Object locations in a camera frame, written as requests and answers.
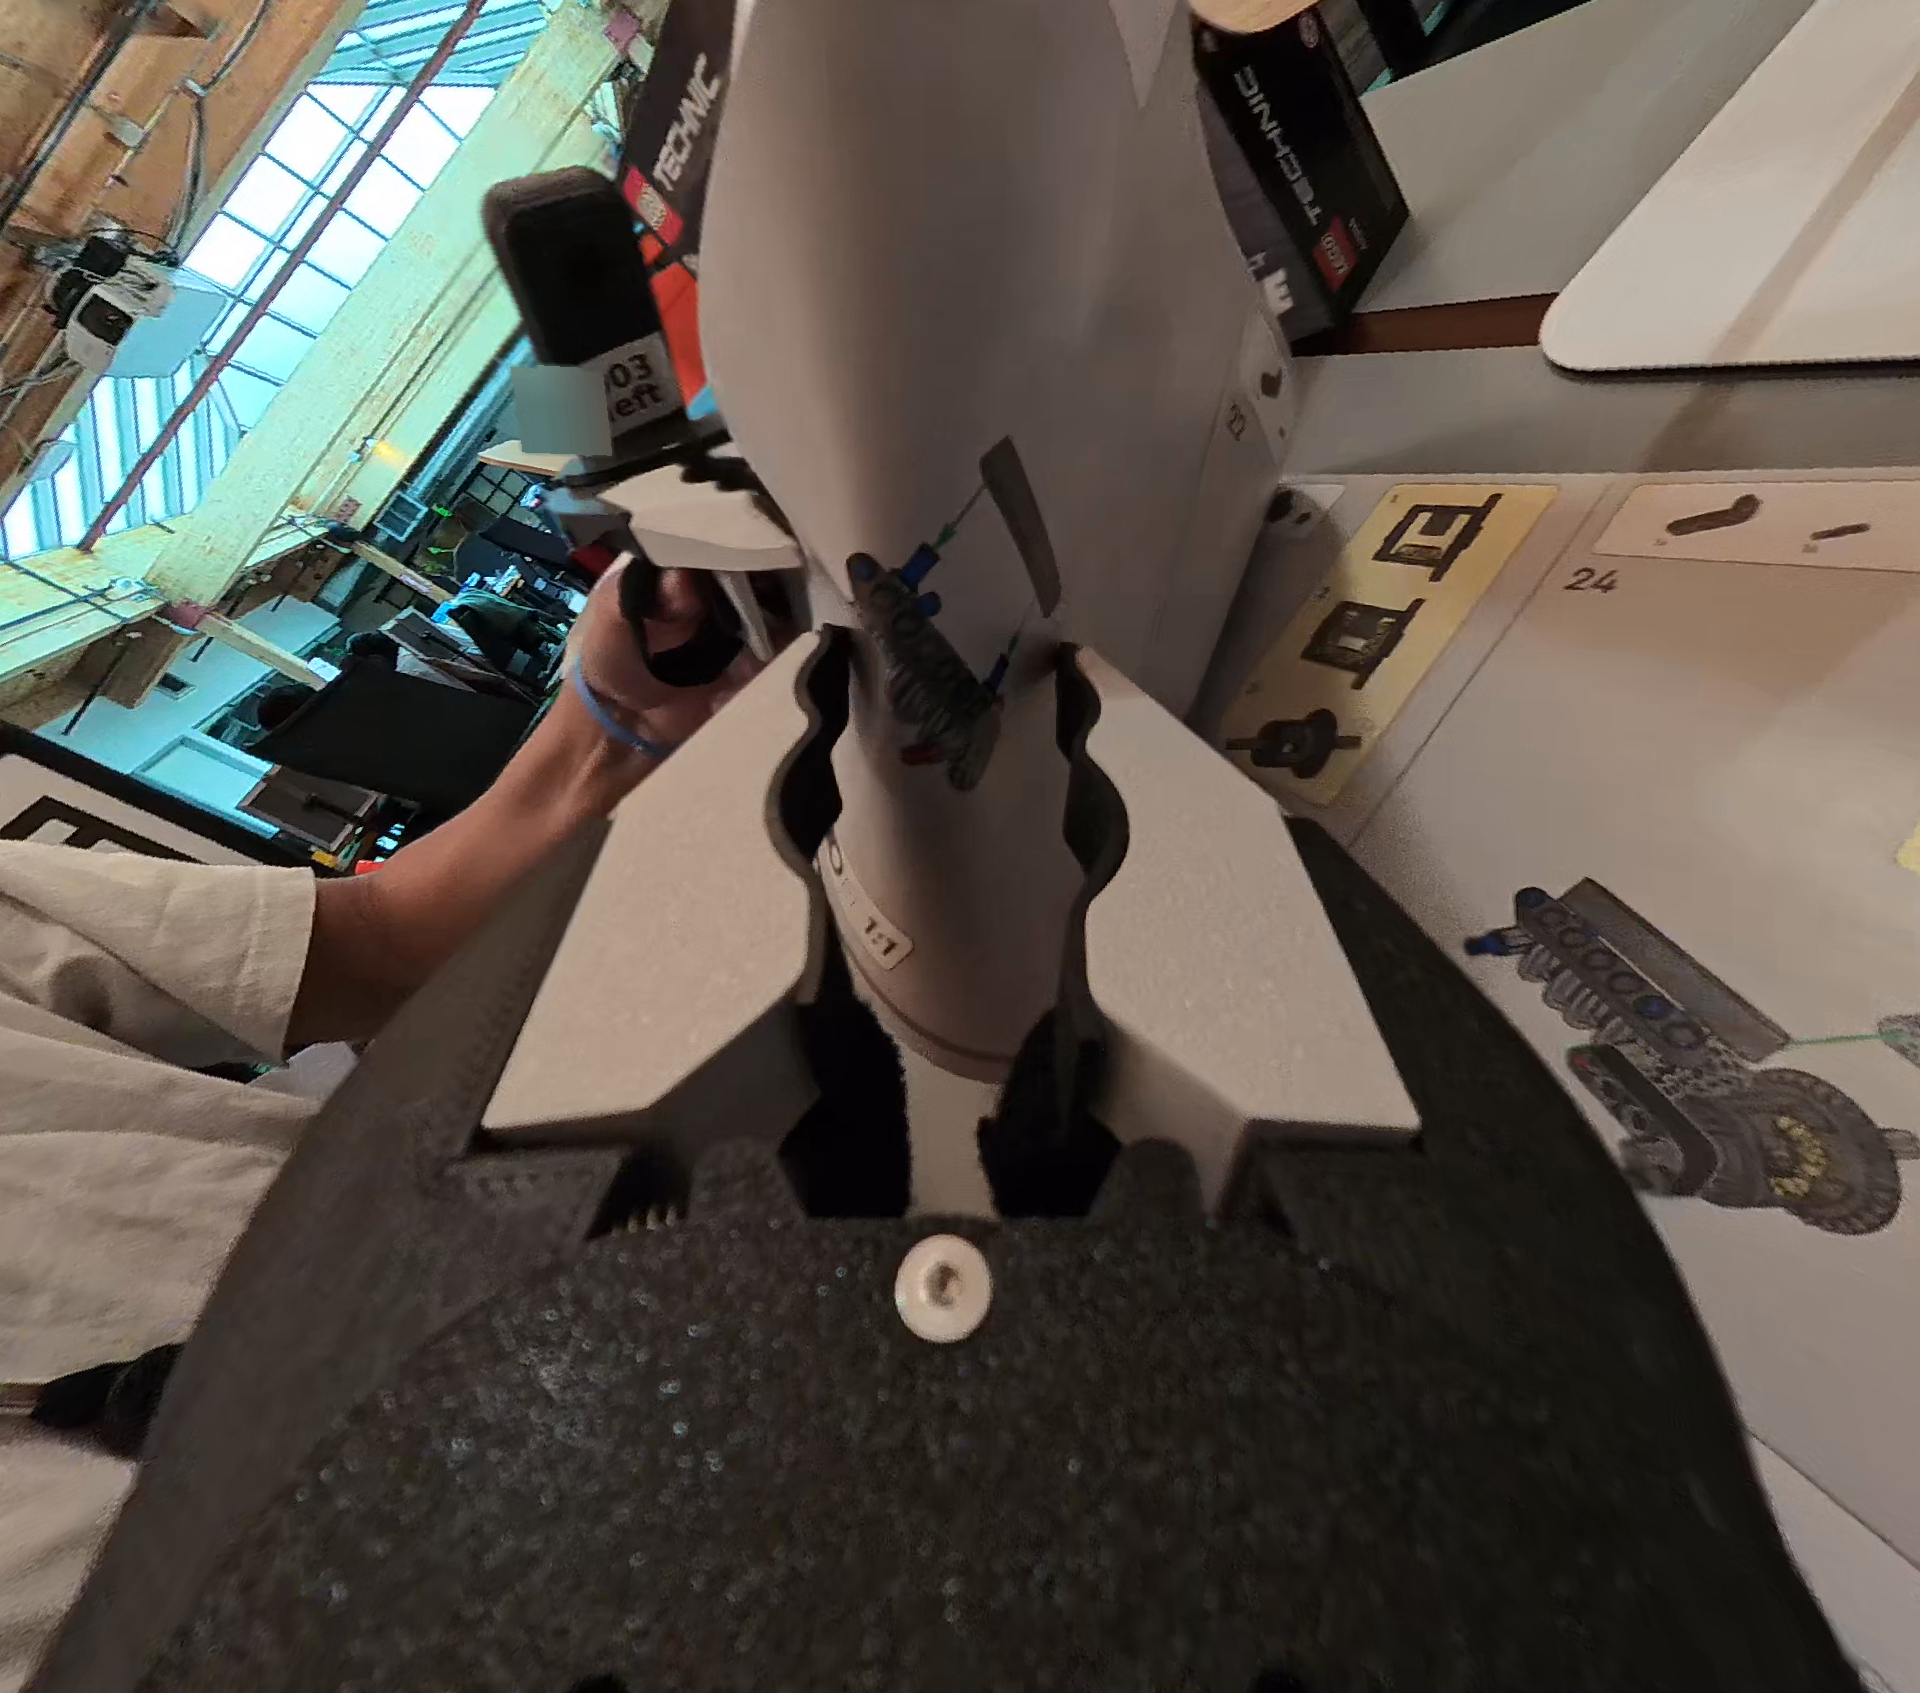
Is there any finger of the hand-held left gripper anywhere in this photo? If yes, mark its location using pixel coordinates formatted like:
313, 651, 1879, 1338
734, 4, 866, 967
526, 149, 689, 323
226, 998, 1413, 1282
541, 472, 811, 582

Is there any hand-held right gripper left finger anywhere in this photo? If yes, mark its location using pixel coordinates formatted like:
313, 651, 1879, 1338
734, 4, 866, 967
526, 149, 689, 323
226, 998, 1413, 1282
477, 627, 856, 1165

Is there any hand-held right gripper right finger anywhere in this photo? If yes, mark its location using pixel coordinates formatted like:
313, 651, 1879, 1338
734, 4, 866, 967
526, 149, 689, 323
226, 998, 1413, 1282
1049, 643, 1424, 1219

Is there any lego instruction booklet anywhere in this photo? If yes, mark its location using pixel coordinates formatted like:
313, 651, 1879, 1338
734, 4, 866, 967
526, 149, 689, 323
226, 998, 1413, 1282
694, 0, 1920, 1693

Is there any person's left forearm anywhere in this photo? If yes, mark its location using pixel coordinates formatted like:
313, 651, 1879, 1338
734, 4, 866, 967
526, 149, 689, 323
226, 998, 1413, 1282
285, 660, 705, 1053

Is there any yellow car lego box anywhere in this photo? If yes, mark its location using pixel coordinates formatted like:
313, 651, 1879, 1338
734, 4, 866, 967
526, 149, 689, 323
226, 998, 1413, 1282
617, 0, 1409, 405

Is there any person's left hand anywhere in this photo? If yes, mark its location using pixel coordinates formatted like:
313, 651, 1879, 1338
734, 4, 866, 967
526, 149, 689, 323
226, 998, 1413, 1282
576, 551, 754, 749

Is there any blue rubber wristband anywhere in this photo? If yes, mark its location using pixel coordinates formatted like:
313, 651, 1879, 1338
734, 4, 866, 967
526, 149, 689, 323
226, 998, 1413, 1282
569, 651, 672, 759

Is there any white stand with flat base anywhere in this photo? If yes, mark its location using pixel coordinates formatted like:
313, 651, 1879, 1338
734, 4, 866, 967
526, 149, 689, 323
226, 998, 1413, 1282
1538, 0, 1920, 377

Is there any white ceiling security camera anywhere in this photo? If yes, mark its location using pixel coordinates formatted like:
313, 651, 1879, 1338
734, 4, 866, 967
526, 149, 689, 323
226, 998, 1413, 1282
41, 236, 250, 377

